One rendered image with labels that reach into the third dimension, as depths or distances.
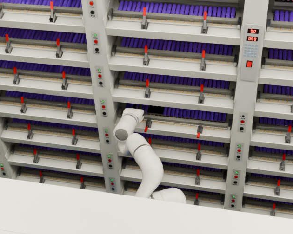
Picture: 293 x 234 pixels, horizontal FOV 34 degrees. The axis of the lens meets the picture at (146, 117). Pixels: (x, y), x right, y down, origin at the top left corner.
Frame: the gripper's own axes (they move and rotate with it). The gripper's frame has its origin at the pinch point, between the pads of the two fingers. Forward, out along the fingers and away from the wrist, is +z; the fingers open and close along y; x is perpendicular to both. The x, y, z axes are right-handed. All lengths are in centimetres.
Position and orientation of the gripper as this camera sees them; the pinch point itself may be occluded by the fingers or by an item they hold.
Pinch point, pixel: (137, 107)
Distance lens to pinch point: 249.7
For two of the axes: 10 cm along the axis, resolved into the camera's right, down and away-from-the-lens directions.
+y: 9.8, 1.1, -1.9
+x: 0.2, -9.0, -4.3
